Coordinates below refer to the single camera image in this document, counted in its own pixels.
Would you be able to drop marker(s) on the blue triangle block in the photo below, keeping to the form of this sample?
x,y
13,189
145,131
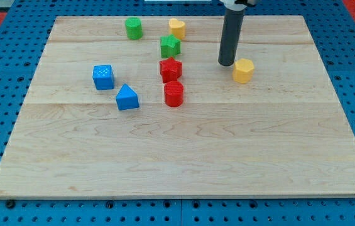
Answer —
x,y
127,98

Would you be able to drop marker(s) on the wooden board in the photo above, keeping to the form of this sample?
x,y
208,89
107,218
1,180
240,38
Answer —
x,y
283,134

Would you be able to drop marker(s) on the red cylinder block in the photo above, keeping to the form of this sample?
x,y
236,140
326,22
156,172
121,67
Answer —
x,y
173,92

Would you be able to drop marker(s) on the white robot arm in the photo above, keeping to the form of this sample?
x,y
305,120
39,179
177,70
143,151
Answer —
x,y
239,5

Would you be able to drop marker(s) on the yellow heart block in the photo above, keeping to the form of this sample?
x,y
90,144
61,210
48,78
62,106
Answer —
x,y
177,28

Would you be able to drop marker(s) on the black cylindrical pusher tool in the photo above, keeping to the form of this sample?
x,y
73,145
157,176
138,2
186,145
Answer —
x,y
230,36

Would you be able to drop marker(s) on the blue cube block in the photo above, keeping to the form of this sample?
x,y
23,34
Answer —
x,y
103,77

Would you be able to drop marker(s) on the red star block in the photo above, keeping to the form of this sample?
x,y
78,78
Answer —
x,y
170,69

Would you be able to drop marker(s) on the green star block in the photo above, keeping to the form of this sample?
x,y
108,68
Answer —
x,y
170,46

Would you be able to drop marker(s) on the yellow hexagon block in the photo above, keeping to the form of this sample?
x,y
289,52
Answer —
x,y
243,70

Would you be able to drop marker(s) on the green cylinder block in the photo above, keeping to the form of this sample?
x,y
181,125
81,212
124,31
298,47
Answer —
x,y
133,27

